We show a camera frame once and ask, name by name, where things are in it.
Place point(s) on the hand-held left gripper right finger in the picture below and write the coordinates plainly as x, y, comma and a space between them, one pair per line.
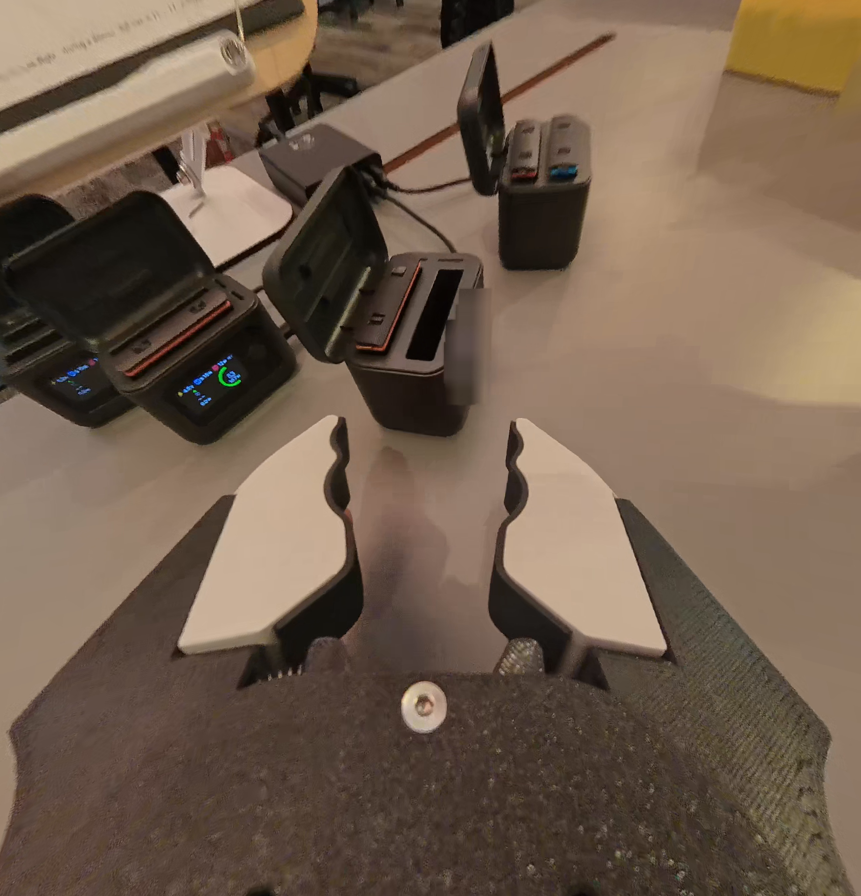
584, 560

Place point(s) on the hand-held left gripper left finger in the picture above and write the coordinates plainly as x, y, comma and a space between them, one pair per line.
276, 560

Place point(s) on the black battery orange rim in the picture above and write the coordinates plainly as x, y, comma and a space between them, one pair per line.
527, 147
178, 336
392, 301

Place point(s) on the black battery charging case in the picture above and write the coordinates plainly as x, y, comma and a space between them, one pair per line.
542, 224
332, 245
25, 224
122, 245

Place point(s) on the black battery blue rim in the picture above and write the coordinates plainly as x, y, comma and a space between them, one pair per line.
563, 143

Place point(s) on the yellow plastic bin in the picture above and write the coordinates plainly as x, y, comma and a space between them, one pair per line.
801, 42

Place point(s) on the black charging hub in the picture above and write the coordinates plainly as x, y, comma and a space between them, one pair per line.
311, 150

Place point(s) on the small red canister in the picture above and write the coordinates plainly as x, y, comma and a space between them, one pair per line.
219, 143

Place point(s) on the black chair base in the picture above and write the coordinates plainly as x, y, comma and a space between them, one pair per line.
308, 98

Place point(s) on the instruction sheet on wooden stand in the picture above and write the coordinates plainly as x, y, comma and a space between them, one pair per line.
283, 49

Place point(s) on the black office chair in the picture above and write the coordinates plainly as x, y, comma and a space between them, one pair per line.
472, 21

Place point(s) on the white paper poster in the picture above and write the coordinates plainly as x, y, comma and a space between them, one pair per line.
88, 35

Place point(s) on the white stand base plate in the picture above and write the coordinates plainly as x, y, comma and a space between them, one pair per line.
241, 217

